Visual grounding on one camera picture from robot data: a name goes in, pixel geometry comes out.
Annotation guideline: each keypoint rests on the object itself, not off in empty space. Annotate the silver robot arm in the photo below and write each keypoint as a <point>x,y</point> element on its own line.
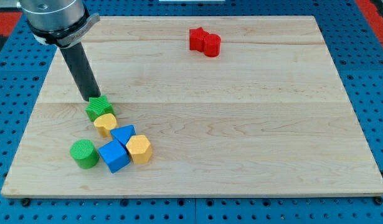
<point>62,23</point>

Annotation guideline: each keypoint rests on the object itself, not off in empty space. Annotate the red star block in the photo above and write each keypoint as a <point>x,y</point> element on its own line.
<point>196,39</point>

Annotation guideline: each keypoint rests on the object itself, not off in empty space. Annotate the green star block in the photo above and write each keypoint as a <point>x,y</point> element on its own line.
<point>98,106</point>

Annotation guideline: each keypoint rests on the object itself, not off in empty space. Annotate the yellow hexagon block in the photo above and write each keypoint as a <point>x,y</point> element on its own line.
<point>140,149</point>

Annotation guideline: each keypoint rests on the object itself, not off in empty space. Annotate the blue triangle block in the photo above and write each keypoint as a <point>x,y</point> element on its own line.
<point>123,134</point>

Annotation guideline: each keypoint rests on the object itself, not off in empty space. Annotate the red cylinder block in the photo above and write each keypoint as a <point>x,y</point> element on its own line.
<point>211,45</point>

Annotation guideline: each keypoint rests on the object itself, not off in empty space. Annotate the light wooden board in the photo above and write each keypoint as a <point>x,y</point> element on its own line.
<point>267,117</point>

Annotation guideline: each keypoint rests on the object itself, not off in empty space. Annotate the yellow heart block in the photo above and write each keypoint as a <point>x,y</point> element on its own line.
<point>104,124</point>

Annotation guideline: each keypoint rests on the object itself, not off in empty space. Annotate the blue cube block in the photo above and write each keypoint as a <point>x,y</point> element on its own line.
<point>114,155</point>

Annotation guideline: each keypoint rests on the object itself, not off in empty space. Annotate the green cylinder block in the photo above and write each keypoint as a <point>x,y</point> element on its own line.
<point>84,154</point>

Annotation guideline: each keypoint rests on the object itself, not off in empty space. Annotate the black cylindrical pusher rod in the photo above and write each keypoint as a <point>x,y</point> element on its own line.
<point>80,69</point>

